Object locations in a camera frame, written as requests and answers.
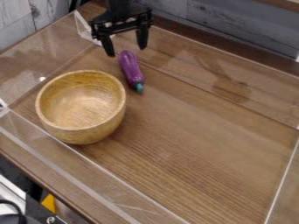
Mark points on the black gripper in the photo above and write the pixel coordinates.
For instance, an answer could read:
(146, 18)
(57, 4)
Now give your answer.
(111, 23)

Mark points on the yellow sticker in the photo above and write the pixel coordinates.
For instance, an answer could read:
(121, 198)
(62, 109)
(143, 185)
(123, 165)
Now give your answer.
(50, 203)

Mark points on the purple toy eggplant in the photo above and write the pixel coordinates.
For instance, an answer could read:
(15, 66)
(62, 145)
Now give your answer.
(130, 67)

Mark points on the brown wooden bowl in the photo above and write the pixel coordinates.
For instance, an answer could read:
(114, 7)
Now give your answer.
(82, 105)

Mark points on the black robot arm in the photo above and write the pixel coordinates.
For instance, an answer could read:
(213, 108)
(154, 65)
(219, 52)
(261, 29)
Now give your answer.
(121, 7)

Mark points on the black metal base plate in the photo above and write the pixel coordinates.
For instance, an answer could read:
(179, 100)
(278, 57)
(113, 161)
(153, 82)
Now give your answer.
(37, 211)

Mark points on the clear acrylic tray wall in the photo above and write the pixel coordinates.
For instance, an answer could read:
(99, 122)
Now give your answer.
(206, 151)

